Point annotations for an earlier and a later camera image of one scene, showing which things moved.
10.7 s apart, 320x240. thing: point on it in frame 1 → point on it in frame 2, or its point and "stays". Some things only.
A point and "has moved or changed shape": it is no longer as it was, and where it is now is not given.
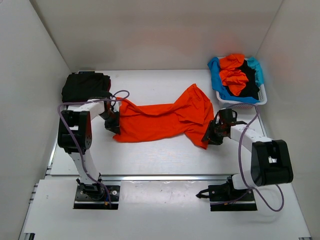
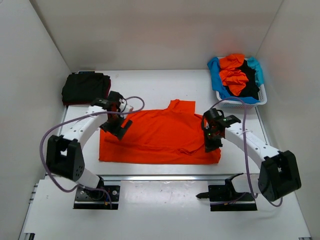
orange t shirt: x=191 y=114 has moved or changed shape
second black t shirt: x=253 y=88 stays
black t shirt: x=83 y=85 stays
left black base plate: x=88 y=196 stays
